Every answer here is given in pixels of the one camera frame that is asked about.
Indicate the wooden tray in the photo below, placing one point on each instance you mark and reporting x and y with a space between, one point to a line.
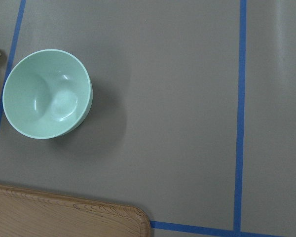
32 213

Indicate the green bowl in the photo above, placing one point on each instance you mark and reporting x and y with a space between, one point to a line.
47 94

